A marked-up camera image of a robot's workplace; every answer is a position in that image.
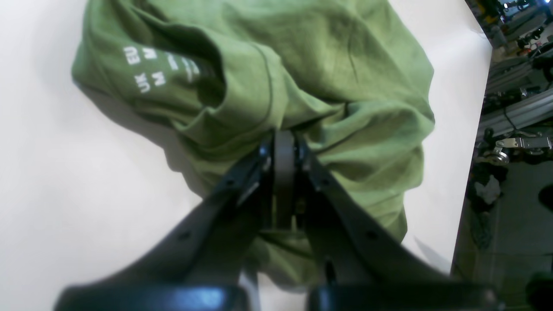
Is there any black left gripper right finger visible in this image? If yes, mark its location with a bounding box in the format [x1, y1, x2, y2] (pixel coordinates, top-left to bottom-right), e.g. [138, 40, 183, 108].
[289, 133, 503, 311]

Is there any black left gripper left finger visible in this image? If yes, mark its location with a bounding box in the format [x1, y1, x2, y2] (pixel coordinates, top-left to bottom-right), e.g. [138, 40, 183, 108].
[54, 133, 275, 311]

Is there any green t-shirt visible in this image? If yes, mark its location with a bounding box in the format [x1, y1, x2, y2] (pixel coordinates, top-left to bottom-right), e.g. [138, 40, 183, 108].
[71, 0, 435, 289]

